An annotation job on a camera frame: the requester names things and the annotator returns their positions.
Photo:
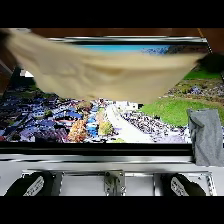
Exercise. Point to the beige shirt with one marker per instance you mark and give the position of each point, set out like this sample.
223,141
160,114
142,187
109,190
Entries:
100,76

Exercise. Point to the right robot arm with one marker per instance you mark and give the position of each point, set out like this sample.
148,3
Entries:
183,186

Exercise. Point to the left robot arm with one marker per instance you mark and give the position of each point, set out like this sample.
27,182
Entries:
31,185

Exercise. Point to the grey garment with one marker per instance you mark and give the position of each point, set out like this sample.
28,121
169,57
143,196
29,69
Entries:
206,136

